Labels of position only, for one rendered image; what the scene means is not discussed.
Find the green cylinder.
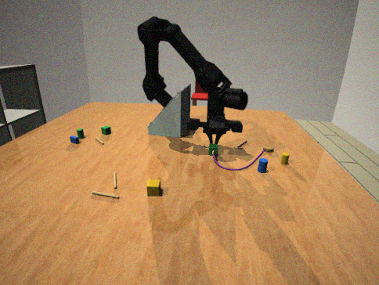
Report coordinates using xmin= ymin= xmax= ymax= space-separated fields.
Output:
xmin=77 ymin=128 xmax=85 ymax=139

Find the yellow cylinder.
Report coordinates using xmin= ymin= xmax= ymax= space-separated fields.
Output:
xmin=281 ymin=152 xmax=290 ymax=164

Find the blue cylinder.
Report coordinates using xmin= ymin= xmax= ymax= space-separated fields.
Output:
xmin=258 ymin=158 xmax=268 ymax=173

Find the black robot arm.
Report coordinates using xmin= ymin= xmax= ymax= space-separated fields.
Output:
xmin=137 ymin=16 xmax=248 ymax=135

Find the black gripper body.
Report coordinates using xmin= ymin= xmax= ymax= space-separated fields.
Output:
xmin=187 ymin=105 xmax=243 ymax=133

